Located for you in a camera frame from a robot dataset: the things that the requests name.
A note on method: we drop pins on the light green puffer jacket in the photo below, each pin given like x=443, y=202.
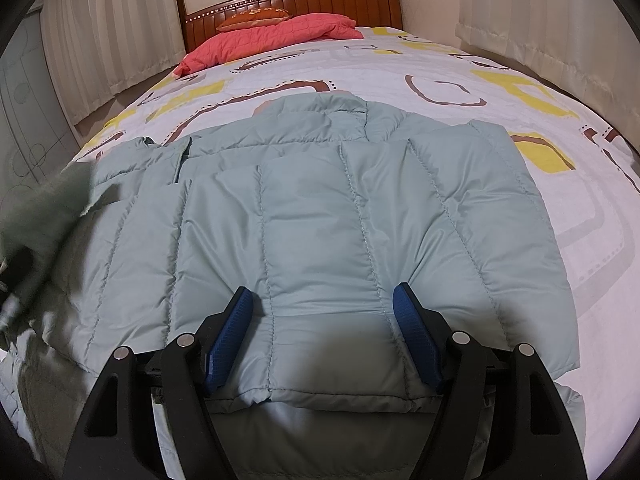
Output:
x=310, y=220

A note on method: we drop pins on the patterned white bed sheet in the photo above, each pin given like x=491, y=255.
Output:
x=450, y=125

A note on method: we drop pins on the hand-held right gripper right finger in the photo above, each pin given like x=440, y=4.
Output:
x=417, y=340

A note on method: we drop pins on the orange cushion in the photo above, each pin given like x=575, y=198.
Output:
x=252, y=19

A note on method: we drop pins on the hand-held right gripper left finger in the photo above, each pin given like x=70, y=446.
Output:
x=230, y=340

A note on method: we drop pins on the wooden headboard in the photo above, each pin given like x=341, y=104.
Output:
x=340, y=2

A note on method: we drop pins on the white pleated curtain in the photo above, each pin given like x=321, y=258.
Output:
x=110, y=35
x=540, y=20

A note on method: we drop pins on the red pillow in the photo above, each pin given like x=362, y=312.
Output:
x=250, y=42

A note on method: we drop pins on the patterned glass wardrobe door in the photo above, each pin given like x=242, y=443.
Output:
x=30, y=110

